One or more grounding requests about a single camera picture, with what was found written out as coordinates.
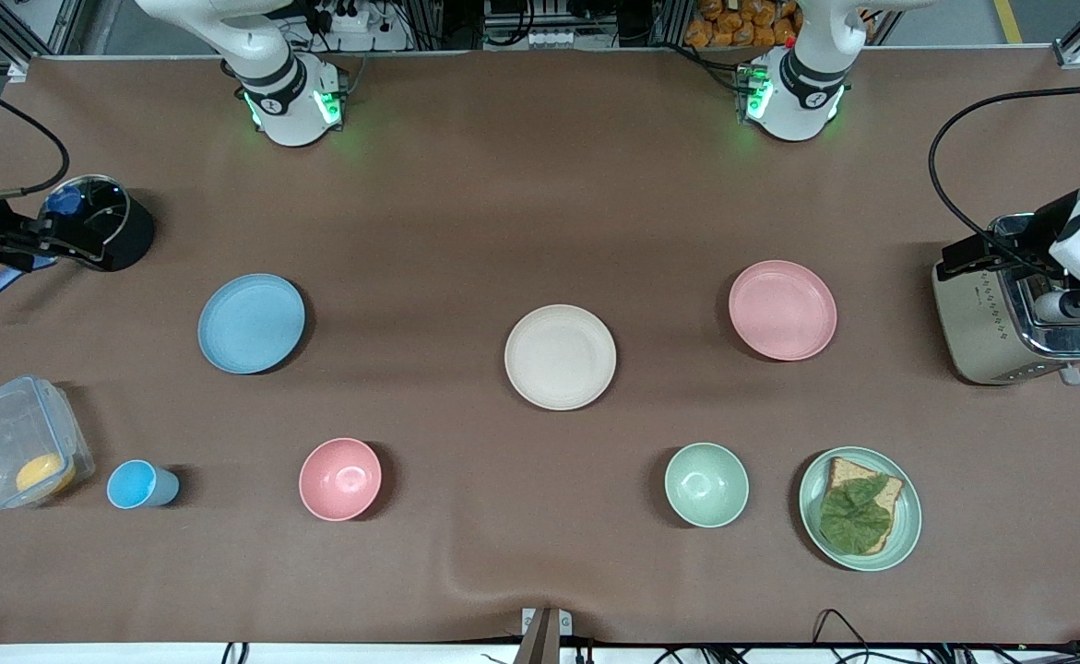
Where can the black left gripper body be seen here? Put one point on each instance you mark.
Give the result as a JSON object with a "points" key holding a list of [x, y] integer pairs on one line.
{"points": [[1036, 232]]}

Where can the pink plate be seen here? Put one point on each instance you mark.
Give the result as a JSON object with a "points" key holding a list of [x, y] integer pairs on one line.
{"points": [[782, 310]]}

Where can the blue plate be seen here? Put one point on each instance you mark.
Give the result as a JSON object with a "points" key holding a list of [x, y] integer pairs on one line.
{"points": [[251, 324]]}

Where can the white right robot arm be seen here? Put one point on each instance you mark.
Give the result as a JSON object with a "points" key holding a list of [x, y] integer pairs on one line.
{"points": [[290, 101]]}

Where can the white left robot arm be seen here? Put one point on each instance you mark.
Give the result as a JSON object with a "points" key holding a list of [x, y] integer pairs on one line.
{"points": [[802, 92]]}

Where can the silver toaster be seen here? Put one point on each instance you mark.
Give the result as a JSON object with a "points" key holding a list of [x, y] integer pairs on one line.
{"points": [[982, 332]]}

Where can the glass lid blue knob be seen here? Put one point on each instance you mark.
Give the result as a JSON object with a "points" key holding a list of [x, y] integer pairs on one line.
{"points": [[88, 207]]}

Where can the clear plastic container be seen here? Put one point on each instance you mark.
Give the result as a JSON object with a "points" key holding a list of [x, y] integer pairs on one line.
{"points": [[5, 429]]}

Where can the yellow round fruit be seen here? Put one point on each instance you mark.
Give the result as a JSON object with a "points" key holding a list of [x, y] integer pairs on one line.
{"points": [[43, 473]]}

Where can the toast bread slice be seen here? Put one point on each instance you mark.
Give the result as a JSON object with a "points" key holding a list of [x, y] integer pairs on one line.
{"points": [[844, 472]]}

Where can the blue cup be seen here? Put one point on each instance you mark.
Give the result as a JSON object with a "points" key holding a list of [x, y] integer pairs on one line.
{"points": [[138, 485]]}

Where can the green plate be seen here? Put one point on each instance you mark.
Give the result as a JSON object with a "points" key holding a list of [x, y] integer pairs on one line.
{"points": [[908, 527]]}

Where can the green lettuce leaf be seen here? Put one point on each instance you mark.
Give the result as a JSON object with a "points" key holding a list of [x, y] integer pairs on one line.
{"points": [[853, 521]]}

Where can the orange snack bags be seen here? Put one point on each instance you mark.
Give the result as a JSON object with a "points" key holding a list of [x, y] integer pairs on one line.
{"points": [[738, 23]]}

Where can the green bowl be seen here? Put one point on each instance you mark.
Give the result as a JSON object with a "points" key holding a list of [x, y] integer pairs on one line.
{"points": [[706, 484]]}

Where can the pink bowl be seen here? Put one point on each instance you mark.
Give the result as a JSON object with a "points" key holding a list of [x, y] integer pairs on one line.
{"points": [[340, 479]]}

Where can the white power strip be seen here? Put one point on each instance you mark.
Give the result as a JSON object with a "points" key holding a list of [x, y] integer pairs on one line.
{"points": [[350, 17]]}

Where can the beige plate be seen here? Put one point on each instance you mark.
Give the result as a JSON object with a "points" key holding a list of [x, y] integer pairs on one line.
{"points": [[560, 357]]}

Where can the brown tablecloth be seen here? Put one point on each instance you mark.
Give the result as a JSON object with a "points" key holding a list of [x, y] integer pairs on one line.
{"points": [[540, 184]]}

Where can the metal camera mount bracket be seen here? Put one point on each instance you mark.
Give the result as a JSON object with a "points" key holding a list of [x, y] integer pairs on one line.
{"points": [[544, 636]]}

